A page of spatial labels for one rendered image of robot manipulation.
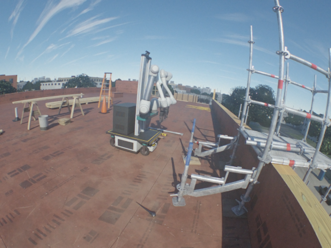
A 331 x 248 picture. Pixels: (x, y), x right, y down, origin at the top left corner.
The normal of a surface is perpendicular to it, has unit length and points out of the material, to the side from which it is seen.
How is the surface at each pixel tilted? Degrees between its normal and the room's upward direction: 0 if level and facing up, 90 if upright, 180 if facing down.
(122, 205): 0
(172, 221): 0
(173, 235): 0
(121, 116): 90
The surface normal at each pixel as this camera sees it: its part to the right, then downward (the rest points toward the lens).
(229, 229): 0.11, -0.96
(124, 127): -0.27, 0.22
